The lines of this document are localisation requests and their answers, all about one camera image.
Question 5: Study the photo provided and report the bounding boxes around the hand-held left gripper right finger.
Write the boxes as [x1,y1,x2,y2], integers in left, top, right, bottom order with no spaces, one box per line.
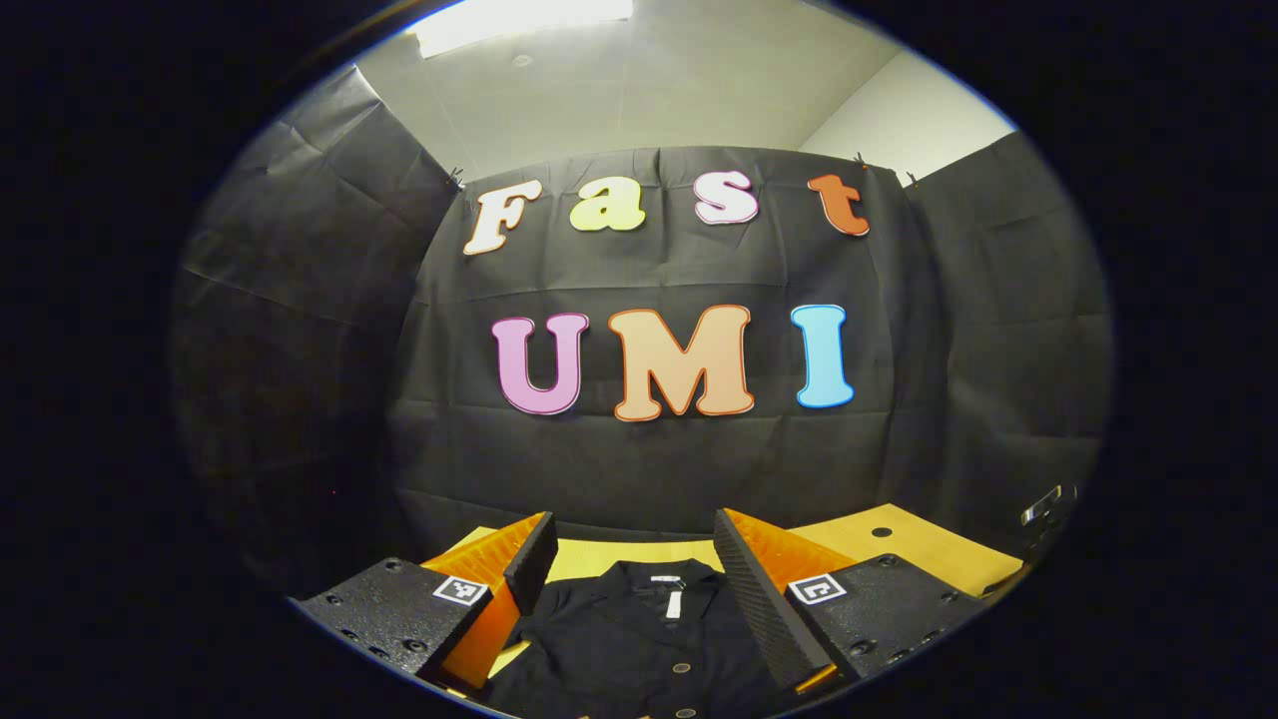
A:
[712,506,991,695]

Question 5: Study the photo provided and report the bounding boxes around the black backdrop cloth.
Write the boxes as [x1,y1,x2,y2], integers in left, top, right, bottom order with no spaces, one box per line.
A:
[170,65,1114,600]

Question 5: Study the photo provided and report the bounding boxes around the black button shirt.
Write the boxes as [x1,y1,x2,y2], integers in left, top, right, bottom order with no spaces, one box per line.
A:
[479,559,800,719]

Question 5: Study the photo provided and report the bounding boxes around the ceiling light panel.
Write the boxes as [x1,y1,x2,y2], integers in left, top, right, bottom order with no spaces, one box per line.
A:
[414,0,635,59]

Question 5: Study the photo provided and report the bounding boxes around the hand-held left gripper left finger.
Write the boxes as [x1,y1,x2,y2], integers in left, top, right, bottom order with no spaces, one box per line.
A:
[298,511,559,692]

